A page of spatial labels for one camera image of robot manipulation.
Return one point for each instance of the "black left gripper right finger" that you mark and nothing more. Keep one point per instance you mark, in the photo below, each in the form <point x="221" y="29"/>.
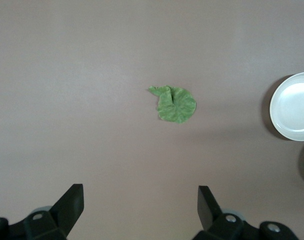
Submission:
<point x="214" y="217"/>

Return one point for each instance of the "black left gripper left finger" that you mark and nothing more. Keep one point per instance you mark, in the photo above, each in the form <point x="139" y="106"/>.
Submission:
<point x="64" y="215"/>

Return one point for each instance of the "green lettuce leaf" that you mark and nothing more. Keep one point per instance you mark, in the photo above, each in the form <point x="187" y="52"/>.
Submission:
<point x="176" y="107"/>

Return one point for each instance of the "beige round plate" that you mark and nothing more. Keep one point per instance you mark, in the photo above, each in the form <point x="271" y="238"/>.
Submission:
<point x="295" y="107"/>

